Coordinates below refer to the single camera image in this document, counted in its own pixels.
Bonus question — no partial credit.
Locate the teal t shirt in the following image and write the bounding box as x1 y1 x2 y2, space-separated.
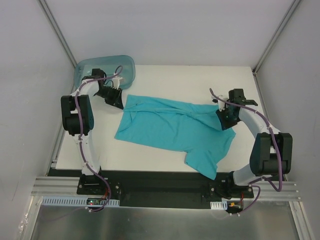
115 95 236 180

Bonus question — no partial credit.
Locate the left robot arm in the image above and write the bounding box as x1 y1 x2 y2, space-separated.
60 65 124 198

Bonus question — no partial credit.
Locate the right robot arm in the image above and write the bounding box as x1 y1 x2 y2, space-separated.
211 88 293 198

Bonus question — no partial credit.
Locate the translucent blue plastic bin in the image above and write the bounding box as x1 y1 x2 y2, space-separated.
73 55 136 90

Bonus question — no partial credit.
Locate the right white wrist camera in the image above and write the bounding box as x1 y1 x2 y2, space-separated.
211 95 228 112

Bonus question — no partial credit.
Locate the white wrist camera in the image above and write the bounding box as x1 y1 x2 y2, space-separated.
211 95 228 112
112 76 126 89

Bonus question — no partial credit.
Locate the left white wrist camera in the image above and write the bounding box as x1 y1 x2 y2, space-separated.
112 76 126 89

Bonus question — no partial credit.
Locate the left aluminium frame post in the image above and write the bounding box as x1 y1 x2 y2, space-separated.
37 0 78 68

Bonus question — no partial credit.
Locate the aluminium frame post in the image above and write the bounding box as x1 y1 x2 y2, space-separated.
252 0 303 76
37 0 78 68

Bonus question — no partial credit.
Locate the right white cable duct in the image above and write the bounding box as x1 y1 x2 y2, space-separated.
210 200 228 211

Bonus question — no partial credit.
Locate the white cable duct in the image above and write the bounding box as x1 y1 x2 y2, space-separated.
42 196 120 208
210 200 228 211

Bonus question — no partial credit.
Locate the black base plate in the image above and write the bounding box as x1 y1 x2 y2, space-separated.
76 170 254 209

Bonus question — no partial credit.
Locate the left white cable duct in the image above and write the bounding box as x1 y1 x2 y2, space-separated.
42 196 120 208

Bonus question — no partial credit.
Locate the right aluminium frame post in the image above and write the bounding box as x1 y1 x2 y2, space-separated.
252 0 303 76

